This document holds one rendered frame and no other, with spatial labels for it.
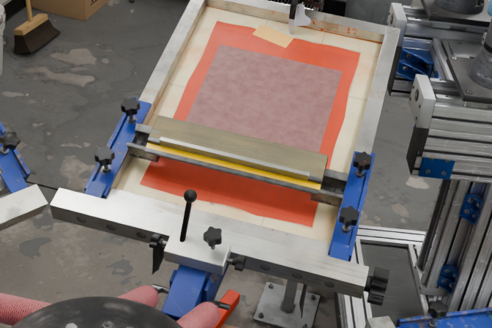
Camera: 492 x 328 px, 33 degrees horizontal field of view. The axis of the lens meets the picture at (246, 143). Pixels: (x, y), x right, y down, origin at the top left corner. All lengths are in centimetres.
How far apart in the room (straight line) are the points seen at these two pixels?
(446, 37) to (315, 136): 77
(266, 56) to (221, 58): 12
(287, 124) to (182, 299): 60
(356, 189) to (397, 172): 224
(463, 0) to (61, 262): 180
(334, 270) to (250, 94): 61
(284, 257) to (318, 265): 7
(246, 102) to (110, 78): 253
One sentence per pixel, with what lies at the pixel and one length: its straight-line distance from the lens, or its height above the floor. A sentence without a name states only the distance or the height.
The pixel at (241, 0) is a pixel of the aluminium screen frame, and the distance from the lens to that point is 234.
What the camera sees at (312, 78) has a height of 120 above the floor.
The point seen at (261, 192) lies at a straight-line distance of 191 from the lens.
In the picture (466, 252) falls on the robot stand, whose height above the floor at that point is 57.
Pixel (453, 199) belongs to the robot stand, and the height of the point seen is 73.
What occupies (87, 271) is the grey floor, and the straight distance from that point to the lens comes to 329.
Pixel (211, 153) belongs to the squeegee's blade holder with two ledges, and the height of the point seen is 118.
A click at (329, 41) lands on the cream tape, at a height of 125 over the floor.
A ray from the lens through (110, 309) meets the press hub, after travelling 127.
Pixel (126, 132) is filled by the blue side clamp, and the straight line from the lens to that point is 197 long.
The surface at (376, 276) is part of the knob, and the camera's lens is 170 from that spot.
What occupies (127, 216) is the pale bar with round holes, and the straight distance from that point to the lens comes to 177.
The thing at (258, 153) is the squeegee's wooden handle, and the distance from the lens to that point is 186.
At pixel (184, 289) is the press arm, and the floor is 107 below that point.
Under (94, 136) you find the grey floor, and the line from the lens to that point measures 407.
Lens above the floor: 219
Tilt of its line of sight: 32 degrees down
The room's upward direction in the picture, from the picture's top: 8 degrees clockwise
